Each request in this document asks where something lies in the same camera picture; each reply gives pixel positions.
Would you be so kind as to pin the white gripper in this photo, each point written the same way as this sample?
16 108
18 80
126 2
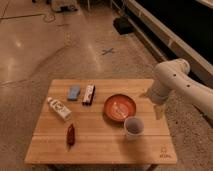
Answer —
157 96

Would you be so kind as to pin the orange ceramic bowl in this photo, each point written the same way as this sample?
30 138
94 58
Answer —
118 107

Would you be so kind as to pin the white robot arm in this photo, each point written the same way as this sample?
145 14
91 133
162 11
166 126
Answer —
173 75

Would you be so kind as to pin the white paper cup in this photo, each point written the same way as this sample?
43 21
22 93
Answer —
133 128

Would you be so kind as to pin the blue sponge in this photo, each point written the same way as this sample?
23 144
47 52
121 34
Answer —
73 93

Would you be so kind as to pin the black object on floor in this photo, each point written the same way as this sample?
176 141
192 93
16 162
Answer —
122 25

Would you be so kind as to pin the white lotion tube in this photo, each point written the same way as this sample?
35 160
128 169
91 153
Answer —
59 108

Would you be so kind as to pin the equipment at top edge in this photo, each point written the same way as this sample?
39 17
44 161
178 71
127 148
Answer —
60 5

